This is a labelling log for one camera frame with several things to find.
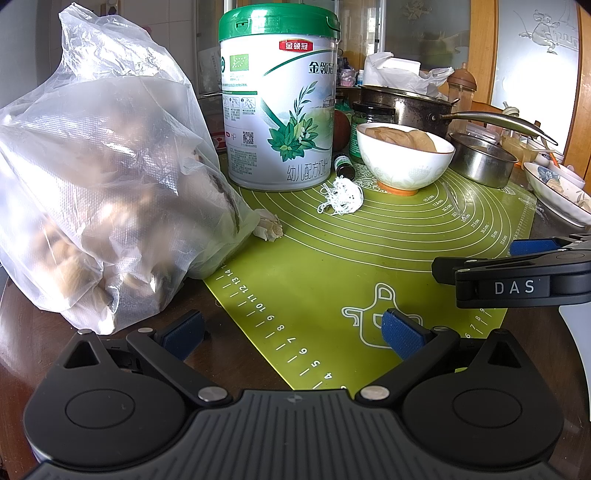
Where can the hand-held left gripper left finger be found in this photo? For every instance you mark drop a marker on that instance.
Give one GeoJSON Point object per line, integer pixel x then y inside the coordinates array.
{"type": "Point", "coordinates": [184, 333]}

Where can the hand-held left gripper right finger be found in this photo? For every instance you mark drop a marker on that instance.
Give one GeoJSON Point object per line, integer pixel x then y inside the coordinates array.
{"type": "Point", "coordinates": [401, 334]}

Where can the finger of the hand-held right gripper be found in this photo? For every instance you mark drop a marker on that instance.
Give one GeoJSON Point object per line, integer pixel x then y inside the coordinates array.
{"type": "Point", "coordinates": [445, 269]}
{"type": "Point", "coordinates": [535, 246]}

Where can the white bowl with orange base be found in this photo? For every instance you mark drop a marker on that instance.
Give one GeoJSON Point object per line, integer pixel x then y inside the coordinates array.
{"type": "Point", "coordinates": [406, 161]}

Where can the small white bowl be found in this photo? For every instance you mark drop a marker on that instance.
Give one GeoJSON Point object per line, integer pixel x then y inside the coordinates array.
{"type": "Point", "coordinates": [563, 168]}

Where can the round steel bowl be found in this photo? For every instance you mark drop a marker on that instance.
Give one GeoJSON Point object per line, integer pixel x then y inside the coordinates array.
{"type": "Point", "coordinates": [482, 166]}

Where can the blue patterned white plate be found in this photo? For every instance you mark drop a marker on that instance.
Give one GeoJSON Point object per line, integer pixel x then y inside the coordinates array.
{"type": "Point", "coordinates": [558, 203]}

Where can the clear plastic wrapper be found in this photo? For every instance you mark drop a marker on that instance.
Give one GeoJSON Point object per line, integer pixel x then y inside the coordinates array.
{"type": "Point", "coordinates": [455, 203]}

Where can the yellow plastic container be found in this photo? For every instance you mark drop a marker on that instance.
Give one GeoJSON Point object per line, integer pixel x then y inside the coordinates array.
{"type": "Point", "coordinates": [515, 150]}

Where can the green silicone baking mat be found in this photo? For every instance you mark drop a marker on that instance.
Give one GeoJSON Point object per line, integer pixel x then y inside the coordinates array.
{"type": "Point", "coordinates": [332, 258]}

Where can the pale garlic piece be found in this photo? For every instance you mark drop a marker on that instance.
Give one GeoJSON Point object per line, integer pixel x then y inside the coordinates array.
{"type": "Point", "coordinates": [270, 226]}

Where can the glass jar with white lid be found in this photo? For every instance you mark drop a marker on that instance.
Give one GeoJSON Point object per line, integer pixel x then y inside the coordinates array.
{"type": "Point", "coordinates": [510, 110]}

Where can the small dark green bottle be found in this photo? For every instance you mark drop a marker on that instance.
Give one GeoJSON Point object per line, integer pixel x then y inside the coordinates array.
{"type": "Point", "coordinates": [344, 165]}

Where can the clear plastic bag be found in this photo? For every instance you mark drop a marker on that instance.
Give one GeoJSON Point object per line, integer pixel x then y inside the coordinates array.
{"type": "Point", "coordinates": [101, 198]}

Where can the green glass jar black lid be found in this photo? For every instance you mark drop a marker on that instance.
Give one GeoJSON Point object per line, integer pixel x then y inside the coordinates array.
{"type": "Point", "coordinates": [369, 115]}

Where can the reddish brown fruit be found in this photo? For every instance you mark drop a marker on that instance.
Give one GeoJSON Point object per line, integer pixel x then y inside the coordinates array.
{"type": "Point", "coordinates": [342, 131]}

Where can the wooden glass door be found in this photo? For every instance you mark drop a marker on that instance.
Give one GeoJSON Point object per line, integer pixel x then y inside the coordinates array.
{"type": "Point", "coordinates": [572, 69]}

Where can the brown baby bottle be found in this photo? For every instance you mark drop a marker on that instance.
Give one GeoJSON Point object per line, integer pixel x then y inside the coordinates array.
{"type": "Point", "coordinates": [461, 81]}

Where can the white plastic bag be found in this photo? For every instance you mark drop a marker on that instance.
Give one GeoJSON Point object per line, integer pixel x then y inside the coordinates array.
{"type": "Point", "coordinates": [392, 71]}

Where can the white green milk powder can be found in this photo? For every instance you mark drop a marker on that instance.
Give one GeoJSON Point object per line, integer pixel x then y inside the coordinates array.
{"type": "Point", "coordinates": [272, 129]}

